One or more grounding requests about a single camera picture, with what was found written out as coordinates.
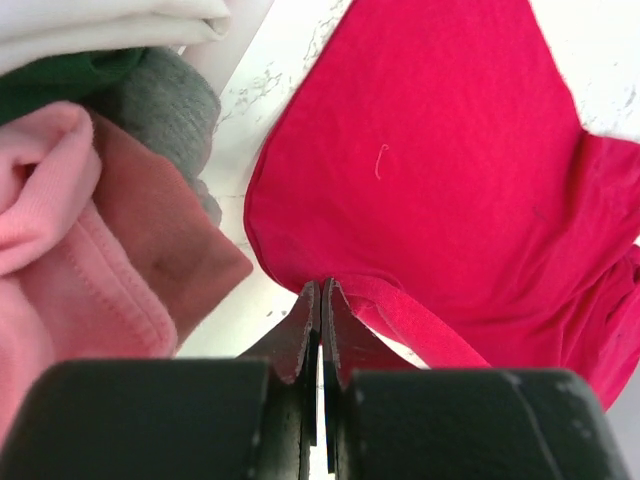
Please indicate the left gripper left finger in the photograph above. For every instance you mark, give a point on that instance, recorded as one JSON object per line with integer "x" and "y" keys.
{"x": 277, "y": 394}

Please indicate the pink t-shirt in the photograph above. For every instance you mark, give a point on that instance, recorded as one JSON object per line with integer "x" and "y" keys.
{"x": 68, "y": 289}

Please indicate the red t-shirt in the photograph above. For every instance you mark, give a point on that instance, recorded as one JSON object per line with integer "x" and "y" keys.
{"x": 433, "y": 163}

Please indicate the green t-shirt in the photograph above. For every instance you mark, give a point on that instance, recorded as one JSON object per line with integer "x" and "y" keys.
{"x": 66, "y": 77}

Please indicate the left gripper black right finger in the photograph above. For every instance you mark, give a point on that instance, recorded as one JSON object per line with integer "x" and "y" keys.
{"x": 354, "y": 442}

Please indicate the white plastic laundry basket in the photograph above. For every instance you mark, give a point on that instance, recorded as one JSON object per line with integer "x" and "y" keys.
{"x": 217, "y": 61}

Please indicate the white printed t-shirt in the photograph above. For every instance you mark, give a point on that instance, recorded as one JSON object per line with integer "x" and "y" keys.
{"x": 32, "y": 30}

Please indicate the grey t-shirt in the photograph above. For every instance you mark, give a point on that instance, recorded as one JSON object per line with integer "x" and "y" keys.
{"x": 165, "y": 104}

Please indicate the dusty rose t-shirt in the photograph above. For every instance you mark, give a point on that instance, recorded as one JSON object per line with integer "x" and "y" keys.
{"x": 167, "y": 235}

